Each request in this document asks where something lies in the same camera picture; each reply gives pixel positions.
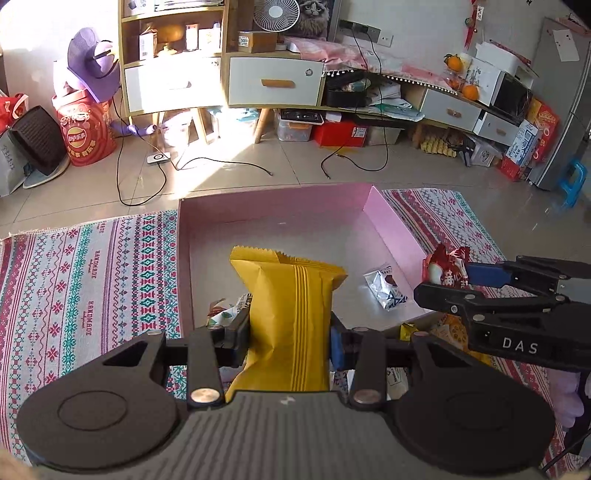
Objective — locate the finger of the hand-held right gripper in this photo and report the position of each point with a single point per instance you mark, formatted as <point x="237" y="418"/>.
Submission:
<point x="487" y="274"/>
<point x="452" y="300"/>

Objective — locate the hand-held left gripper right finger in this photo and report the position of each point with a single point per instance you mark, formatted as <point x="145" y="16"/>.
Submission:
<point x="337" y="347"/>

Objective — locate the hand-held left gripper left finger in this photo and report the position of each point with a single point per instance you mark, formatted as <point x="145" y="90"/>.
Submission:
<point x="238" y="340"/>

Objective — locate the red white snack packet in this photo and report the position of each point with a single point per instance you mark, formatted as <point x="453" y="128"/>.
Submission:
<point x="445" y="267"/>

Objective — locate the yellow chip packet blue label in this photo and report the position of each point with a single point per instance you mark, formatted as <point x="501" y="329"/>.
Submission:
<point x="408" y="330"/>

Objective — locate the yellow striped snack packet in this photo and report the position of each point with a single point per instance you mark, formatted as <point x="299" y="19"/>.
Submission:
<point x="291" y="318"/>

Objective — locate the pink cardboard box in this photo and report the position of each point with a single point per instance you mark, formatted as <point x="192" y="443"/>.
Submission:
<point x="286" y="221"/>

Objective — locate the white green snack packet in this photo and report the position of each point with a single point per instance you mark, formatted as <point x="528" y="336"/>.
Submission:
<point x="226" y="314"/>

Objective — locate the white orange biscuit packet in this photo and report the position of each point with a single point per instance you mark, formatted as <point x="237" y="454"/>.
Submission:
<point x="455" y="333"/>

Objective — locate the small silver snack packet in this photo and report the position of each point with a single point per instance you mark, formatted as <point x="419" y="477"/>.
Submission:
<point x="387" y="288"/>

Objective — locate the blue plastic stool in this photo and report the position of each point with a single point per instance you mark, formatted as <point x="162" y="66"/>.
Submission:
<point x="572" y="180"/>

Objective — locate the yellow egg carton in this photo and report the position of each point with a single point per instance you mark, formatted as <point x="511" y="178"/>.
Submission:
<point x="438" y="147"/>

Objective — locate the red white printed carton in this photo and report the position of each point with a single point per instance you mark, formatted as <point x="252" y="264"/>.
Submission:
<point x="531" y="138"/>

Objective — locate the white console drawer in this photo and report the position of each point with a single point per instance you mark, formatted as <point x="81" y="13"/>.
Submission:
<point x="498" y="130"/>
<point x="450" y="110"/>

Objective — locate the patterned woven tablecloth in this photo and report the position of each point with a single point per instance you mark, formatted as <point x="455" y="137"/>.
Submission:
<point x="83" y="281"/>

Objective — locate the white microwave oven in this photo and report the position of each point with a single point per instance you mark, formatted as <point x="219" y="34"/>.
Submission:
<point x="510" y="94"/>

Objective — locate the orange fruit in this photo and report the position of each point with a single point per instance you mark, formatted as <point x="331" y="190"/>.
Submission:
<point x="455" y="62"/>
<point x="471" y="92"/>

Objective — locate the grey refrigerator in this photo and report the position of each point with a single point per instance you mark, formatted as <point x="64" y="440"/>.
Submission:
<point x="561" y="101"/>

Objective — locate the white floor charger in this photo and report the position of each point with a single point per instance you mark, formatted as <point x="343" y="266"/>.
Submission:
<point x="159" y="158"/>

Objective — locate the red cardboard box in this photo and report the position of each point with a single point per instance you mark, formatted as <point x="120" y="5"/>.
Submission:
<point x="339" y="134"/>

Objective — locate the white flat box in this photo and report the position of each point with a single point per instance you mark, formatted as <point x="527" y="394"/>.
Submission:
<point x="505" y="57"/>

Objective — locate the clear storage bin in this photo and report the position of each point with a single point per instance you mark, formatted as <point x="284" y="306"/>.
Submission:
<point x="295" y="129"/>

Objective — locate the black storage box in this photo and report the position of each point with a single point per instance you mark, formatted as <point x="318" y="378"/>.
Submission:
<point x="346" y="94"/>

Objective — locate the purple plastic toy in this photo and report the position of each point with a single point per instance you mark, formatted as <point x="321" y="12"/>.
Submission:
<point x="134" y="130"/>

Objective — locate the pink tasselled cloth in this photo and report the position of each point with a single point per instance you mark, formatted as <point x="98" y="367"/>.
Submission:
<point x="369" y="57"/>

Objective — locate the red snack barrel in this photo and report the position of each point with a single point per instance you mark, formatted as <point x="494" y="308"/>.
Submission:
<point x="85" y="131"/>

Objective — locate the white cabinet drawer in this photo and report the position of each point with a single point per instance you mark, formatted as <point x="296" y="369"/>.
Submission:
<point x="173" y="85"/>

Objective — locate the black woven bag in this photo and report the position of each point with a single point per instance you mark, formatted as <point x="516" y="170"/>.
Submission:
<point x="39" y="141"/>

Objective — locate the white shopping bag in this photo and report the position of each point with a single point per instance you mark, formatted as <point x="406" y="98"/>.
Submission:
<point x="10" y="166"/>

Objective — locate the small brown cardboard box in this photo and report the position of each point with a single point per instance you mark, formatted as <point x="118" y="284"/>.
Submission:
<point x="256" y="42"/>

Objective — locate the cat picture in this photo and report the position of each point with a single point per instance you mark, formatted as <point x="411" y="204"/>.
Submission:
<point x="316" y="16"/>

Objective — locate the purple sun hat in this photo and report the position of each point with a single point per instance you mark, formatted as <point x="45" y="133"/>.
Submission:
<point x="92" y="64"/>

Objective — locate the wooden shelf cabinet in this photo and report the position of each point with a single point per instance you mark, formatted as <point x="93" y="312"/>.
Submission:
<point x="138" y="37"/>

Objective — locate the red shopping bag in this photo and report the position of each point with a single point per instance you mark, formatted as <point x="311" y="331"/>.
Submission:
<point x="10" y="110"/>

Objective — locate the white desk fan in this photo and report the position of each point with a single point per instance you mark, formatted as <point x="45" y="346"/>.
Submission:
<point x="276" y="14"/>

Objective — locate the wall power socket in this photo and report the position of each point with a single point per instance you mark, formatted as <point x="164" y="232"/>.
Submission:
<point x="360" y="28"/>

